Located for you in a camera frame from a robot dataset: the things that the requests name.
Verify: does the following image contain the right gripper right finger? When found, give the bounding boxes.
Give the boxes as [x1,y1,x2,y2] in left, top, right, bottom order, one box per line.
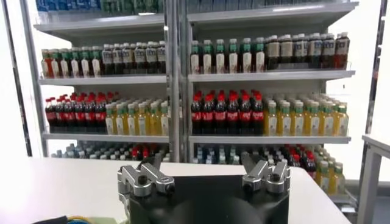
[240,151,292,195]

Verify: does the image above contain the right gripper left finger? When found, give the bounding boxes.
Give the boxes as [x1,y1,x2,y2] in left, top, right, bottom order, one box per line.
[117,152,176,198]

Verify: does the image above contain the red cap cola bottle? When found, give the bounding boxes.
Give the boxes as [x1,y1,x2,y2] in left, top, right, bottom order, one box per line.
[191,93,203,135]
[44,97,57,133]
[303,152,317,179]
[239,91,252,135]
[74,96,87,133]
[227,91,240,135]
[291,153,302,171]
[54,97,66,133]
[214,92,227,135]
[202,93,215,135]
[94,96,107,134]
[85,96,96,133]
[252,91,265,136]
[65,96,76,133]

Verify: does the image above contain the yellow tea bottle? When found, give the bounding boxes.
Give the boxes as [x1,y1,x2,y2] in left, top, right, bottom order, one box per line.
[126,103,138,136]
[316,160,332,194]
[278,102,293,136]
[331,163,347,195]
[291,102,306,137]
[159,100,170,136]
[264,102,278,136]
[148,102,160,136]
[335,103,350,137]
[105,103,116,136]
[136,102,149,136]
[321,102,335,137]
[115,103,127,136]
[307,102,322,137]

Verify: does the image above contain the grey shelf unit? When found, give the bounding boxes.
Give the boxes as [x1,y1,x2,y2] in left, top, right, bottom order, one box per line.
[179,0,360,208]
[19,0,180,164]

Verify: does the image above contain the green cap tea bottle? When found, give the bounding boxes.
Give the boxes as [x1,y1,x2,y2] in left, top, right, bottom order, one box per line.
[202,39,214,75]
[240,37,253,74]
[41,48,51,79]
[190,40,201,75]
[69,47,81,77]
[253,37,266,73]
[50,48,61,79]
[90,46,102,77]
[214,38,227,74]
[80,47,91,77]
[60,47,71,78]
[227,38,239,74]

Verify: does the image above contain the white label dark bottle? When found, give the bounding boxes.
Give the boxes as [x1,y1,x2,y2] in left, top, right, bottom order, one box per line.
[145,41,157,74]
[102,44,114,75]
[122,43,135,75]
[134,42,146,75]
[112,43,124,75]
[156,41,167,74]

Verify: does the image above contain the beige label dark bottle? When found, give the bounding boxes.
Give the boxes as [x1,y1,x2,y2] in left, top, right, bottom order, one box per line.
[265,35,280,71]
[279,33,294,70]

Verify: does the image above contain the blue label dark bottle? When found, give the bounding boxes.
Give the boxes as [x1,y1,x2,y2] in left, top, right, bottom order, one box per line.
[322,32,336,69]
[292,33,307,69]
[308,32,323,69]

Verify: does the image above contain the red tea bottle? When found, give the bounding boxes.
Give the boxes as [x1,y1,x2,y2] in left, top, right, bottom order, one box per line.
[335,32,351,70]

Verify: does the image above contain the black slanted pole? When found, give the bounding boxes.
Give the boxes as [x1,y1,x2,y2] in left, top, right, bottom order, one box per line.
[364,0,389,136]
[0,0,34,158]

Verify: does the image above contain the yellow blue wire bundle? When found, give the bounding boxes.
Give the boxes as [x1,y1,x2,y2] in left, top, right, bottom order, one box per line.
[65,215,92,224]

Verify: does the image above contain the white metal-frame table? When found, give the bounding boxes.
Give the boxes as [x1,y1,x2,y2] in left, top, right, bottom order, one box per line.
[356,133,390,224]

